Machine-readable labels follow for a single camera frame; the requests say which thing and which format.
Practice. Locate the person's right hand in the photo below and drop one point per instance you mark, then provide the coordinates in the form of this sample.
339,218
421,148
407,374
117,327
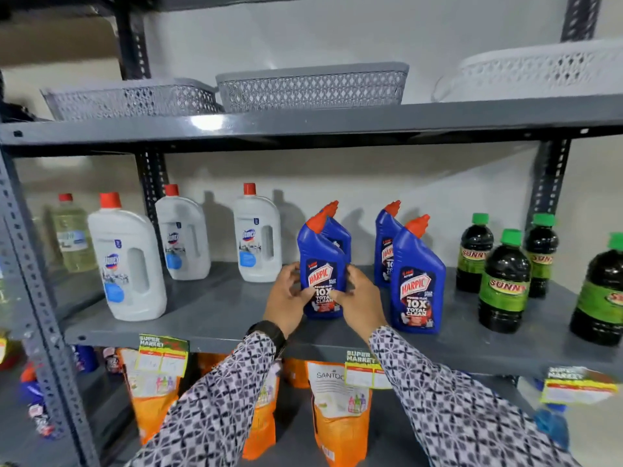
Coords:
365,308

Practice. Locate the person's left hand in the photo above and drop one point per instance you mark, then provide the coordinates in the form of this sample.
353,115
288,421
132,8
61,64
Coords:
282,303

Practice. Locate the person's left thumb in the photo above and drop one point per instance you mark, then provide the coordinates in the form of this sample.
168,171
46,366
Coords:
306,295

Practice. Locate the person's right thumb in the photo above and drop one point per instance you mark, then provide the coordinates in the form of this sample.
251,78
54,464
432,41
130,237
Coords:
339,296

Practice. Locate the blue toilet cleaner bottle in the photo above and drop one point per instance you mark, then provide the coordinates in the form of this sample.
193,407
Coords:
417,286
384,247
325,257
338,233

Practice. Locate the person's right forearm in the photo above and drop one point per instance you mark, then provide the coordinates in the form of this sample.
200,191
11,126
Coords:
452,413

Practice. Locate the person's left forearm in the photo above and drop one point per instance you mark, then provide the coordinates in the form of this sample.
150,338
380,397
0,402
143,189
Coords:
214,408

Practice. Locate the black wristwatch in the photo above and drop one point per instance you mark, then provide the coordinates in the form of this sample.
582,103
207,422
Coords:
270,331

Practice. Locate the white cleaner bottle red cap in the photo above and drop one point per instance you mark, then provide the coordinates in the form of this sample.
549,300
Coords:
184,243
258,243
127,267

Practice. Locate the orange refill pouch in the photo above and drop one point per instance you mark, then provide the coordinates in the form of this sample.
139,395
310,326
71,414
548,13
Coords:
296,373
340,418
151,403
263,418
211,362

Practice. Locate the green yellow shelf price tag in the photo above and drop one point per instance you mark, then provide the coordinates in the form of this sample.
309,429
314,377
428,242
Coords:
577,386
364,372
163,355

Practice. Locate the dark liquid bottle green cap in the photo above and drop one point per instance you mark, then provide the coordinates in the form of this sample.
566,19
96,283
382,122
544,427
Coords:
601,301
504,286
474,257
542,257

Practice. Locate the grey metal shelf rack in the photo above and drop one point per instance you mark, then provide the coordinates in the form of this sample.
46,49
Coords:
311,123

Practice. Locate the red white pack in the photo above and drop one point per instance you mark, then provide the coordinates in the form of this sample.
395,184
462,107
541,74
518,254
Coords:
112,360

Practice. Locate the grey plastic lattice basket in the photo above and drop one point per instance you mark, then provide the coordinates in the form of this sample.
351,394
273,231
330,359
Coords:
131,99
311,87

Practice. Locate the blue plastic bottle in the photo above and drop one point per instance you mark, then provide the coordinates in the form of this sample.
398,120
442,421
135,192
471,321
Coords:
85,358
552,423

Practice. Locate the yellow liquid bottle red cap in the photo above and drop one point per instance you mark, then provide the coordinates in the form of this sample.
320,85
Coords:
73,238

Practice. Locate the blue bottle orange cap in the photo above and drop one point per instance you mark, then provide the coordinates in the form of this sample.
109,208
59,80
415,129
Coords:
35,393

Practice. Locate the white plastic lattice basket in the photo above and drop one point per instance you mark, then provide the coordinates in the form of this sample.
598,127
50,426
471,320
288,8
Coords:
535,70

